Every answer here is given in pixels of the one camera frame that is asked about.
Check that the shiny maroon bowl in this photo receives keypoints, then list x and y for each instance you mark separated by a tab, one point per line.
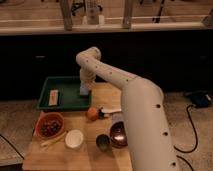
118	135

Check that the pale yellow stick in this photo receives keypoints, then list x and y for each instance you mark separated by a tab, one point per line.
52	141

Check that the orange bowl with dark berries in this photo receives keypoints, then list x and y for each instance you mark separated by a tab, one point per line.
50	125

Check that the brush with white handle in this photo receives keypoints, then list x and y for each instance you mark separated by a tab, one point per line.
105	112

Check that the orange fruit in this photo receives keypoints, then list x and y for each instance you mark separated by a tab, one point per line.
92	114

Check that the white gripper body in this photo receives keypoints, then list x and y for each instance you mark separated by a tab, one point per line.
87	77

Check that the small white bowl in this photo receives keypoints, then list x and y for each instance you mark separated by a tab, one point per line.
74	139

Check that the dark blue device on floor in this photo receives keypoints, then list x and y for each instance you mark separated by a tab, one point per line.
199	99

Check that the green plastic tray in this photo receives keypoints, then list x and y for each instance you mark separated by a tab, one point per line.
69	98

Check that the small wooden block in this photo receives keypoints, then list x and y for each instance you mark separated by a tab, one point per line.
53	97

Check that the dark metal cup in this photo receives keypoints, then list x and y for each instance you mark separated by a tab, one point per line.
103	142

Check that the wooden board table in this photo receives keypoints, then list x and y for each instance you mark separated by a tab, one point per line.
88	157

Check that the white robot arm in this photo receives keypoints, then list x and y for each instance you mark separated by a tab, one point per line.
148	136

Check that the pale blue sponge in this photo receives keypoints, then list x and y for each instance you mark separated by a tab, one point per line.
84	90

